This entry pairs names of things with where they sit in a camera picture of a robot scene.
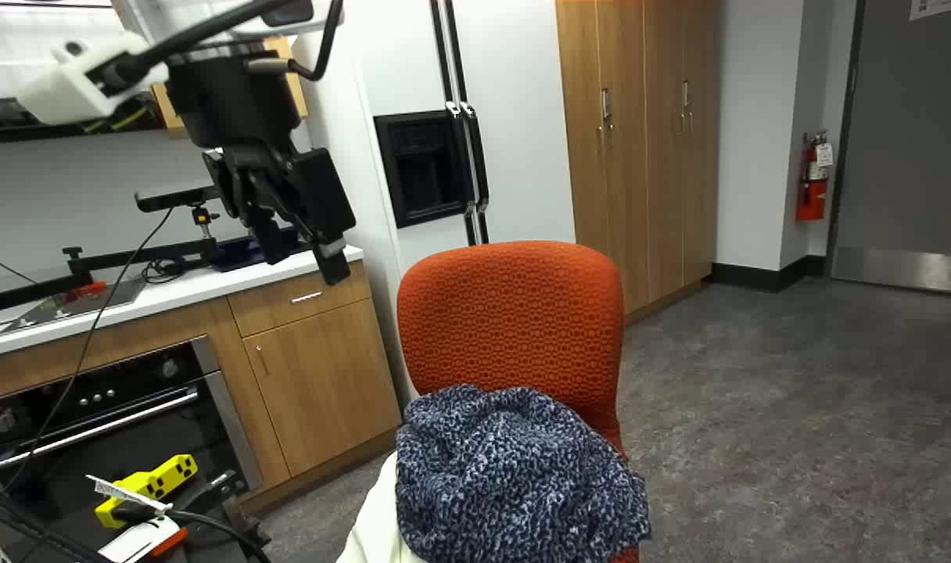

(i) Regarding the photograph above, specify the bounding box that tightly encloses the black wall baseboard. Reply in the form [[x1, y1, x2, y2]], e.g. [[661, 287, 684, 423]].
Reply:
[[706, 254, 830, 299]]

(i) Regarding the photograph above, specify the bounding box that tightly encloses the red wall fire extinguisher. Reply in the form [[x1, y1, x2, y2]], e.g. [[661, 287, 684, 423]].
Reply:
[[792, 128, 840, 225]]

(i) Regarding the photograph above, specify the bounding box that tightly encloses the white range hood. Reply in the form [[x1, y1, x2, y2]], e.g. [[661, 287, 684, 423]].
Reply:
[[0, 0, 171, 149]]

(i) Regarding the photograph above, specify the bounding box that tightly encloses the white door sign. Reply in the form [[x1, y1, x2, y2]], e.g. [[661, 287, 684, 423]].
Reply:
[[906, 0, 951, 27]]

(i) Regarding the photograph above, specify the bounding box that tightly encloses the orange fabric chair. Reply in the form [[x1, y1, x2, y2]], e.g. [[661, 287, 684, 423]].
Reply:
[[394, 240, 646, 563]]

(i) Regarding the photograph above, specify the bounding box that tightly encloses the grey door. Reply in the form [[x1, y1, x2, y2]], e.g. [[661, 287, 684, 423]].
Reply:
[[826, 0, 951, 300]]

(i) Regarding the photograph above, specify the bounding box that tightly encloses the black floor cable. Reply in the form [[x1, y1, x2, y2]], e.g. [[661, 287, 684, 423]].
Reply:
[[127, 468, 279, 563]]

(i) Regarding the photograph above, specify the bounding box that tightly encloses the black foreground frame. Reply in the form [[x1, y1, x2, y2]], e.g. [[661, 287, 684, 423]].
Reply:
[[0, 472, 109, 563]]

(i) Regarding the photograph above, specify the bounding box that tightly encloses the black built-in oven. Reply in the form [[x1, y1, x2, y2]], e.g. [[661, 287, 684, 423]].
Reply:
[[0, 334, 265, 528]]

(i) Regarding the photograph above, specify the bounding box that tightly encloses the thin black hanging cable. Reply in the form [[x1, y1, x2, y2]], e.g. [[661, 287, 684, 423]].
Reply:
[[3, 204, 179, 496]]

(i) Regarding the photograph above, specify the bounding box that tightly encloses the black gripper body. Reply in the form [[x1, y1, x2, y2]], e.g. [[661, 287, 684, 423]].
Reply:
[[166, 53, 308, 157]]

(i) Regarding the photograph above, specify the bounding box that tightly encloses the metal door kick plate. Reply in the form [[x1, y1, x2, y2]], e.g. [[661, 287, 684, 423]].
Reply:
[[826, 244, 951, 300]]

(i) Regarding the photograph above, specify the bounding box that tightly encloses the wooden wall cabinet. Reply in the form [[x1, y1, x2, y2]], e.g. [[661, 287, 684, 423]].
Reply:
[[147, 35, 314, 134]]

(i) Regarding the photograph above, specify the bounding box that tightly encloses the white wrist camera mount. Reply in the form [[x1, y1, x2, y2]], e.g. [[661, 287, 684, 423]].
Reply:
[[17, 28, 171, 128]]

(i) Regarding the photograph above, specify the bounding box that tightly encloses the white countertop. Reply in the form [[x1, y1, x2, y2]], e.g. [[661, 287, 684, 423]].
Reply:
[[0, 240, 365, 362]]

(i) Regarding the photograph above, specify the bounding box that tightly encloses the blue speckled fleece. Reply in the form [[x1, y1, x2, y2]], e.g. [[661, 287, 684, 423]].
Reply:
[[392, 382, 655, 563]]

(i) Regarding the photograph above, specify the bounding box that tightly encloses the yellow black tool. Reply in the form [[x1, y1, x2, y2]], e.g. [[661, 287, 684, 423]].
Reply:
[[92, 450, 204, 535]]

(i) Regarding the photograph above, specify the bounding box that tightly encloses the black wall monitor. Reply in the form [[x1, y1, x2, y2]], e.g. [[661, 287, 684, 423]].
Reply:
[[371, 108, 474, 232]]

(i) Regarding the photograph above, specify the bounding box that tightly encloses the blue black box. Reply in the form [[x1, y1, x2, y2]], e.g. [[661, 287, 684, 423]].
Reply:
[[209, 236, 265, 268]]

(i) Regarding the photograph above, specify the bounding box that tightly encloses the black clamp rail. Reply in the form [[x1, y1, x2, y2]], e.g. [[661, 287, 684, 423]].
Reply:
[[0, 236, 264, 319]]

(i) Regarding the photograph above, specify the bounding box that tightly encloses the wooden counter base cabinet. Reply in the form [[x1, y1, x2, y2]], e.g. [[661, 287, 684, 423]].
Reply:
[[0, 264, 407, 516]]

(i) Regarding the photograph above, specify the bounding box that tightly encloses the small red counter object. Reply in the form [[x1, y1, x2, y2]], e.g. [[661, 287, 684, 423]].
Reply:
[[60, 275, 116, 309]]

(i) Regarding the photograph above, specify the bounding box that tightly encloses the white refrigerator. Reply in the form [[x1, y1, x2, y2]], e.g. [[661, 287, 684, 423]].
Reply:
[[305, 0, 581, 414]]

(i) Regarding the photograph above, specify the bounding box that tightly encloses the white red card box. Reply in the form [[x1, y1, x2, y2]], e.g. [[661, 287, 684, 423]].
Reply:
[[94, 513, 193, 563]]

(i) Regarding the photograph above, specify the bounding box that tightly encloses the tall wooden cabinet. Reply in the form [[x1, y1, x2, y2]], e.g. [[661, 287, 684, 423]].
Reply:
[[553, 0, 727, 324]]

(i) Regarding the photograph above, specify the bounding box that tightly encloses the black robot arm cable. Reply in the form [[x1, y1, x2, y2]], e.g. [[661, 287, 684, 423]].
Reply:
[[85, 0, 348, 88]]

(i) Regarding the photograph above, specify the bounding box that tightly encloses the black camera on stand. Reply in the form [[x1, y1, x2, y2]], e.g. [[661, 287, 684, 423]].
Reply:
[[131, 181, 226, 237]]

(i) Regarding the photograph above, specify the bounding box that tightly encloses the black refrigerator door handle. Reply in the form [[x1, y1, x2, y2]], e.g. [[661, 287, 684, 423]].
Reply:
[[430, 0, 483, 251], [441, 0, 495, 249]]

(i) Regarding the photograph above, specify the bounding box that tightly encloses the cream white cloth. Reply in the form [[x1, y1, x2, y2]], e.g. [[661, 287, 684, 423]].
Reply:
[[334, 447, 430, 563]]

